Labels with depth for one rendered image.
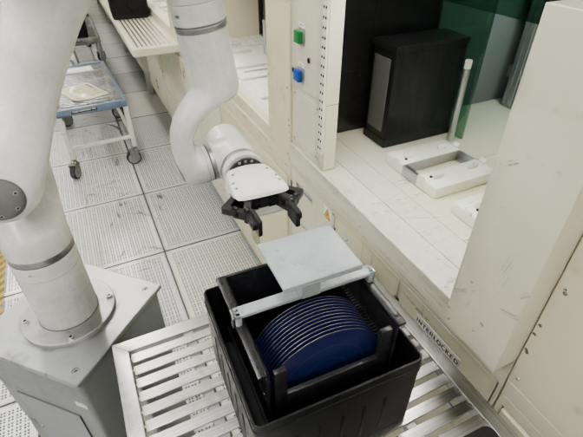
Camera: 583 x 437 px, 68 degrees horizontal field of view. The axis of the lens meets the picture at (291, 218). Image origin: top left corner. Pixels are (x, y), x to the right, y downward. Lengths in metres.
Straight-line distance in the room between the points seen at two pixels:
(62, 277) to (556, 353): 0.86
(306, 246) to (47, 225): 0.49
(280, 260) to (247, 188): 0.20
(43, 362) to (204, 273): 1.28
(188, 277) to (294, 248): 1.58
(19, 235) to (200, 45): 0.46
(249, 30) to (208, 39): 1.90
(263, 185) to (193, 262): 1.51
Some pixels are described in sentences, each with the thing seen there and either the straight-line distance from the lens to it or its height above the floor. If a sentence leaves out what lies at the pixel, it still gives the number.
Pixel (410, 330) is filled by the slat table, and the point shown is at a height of 0.76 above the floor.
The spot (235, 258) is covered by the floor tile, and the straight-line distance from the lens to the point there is 2.23.
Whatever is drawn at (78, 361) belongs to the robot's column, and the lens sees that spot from 0.98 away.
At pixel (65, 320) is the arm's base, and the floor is 0.80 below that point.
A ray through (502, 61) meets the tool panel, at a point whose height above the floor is 1.01.
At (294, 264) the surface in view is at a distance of 0.60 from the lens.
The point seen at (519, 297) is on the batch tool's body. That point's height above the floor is 1.04.
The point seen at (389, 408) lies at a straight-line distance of 0.79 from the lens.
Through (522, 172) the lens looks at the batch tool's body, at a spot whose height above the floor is 1.21.
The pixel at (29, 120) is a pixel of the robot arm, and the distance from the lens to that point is 0.77.
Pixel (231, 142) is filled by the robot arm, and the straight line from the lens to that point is 0.87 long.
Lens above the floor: 1.49
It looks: 37 degrees down
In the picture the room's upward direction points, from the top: straight up
